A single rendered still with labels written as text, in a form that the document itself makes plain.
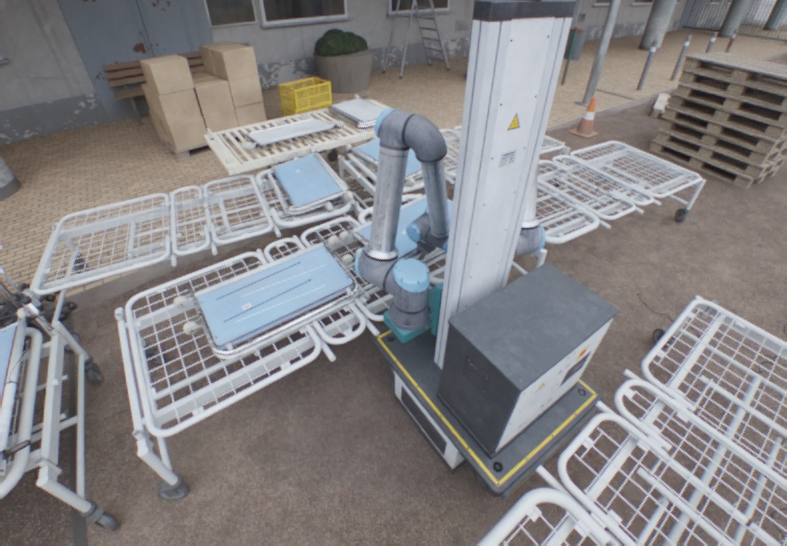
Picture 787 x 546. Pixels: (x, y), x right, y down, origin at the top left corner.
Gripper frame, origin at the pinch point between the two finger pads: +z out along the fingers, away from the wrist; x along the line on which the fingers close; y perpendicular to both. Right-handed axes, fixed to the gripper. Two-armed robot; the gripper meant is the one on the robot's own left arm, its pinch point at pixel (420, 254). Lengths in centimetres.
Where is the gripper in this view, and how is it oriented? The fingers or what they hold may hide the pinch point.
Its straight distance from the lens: 205.1
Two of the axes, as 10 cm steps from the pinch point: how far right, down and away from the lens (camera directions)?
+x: 6.5, 6.2, -4.3
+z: -1.5, 6.6, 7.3
